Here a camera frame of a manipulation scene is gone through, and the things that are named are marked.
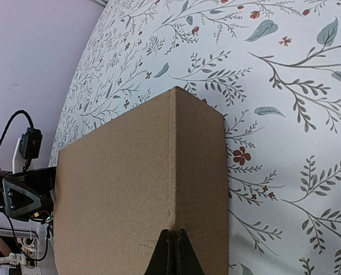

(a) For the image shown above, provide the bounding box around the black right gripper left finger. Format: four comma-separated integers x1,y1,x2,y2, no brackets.
144,229,171,275

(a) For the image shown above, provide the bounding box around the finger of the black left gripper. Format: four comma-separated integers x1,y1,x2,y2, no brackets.
2,176,42,221

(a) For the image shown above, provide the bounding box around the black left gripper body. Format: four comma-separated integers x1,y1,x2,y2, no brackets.
0,167,56,222

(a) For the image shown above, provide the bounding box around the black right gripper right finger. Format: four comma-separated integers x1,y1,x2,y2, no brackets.
175,229,205,275

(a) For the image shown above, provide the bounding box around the brown cardboard box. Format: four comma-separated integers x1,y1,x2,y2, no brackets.
54,87,229,274

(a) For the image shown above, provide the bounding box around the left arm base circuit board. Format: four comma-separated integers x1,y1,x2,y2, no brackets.
30,210,54,225

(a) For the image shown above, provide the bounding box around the floral patterned table mat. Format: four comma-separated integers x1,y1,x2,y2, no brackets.
49,1,341,274

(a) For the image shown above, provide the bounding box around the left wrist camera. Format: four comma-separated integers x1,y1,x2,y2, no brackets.
12,127,42,174

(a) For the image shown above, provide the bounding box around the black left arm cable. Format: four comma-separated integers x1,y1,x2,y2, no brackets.
0,110,37,163

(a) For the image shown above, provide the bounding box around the left aluminium corner post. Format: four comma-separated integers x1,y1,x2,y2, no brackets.
90,0,108,7

